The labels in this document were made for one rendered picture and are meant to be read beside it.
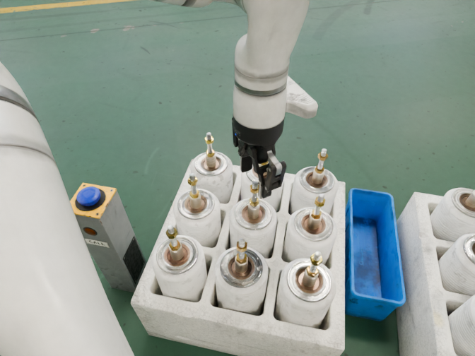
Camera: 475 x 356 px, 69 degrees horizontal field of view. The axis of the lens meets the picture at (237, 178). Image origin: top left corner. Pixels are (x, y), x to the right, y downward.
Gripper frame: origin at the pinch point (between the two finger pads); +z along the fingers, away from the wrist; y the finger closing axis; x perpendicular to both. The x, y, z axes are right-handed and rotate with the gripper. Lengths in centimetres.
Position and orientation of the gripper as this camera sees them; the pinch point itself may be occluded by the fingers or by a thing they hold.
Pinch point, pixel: (255, 177)
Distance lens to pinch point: 60.3
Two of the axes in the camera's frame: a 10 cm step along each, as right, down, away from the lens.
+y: 4.4, 6.7, -6.0
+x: 9.0, -3.3, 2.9
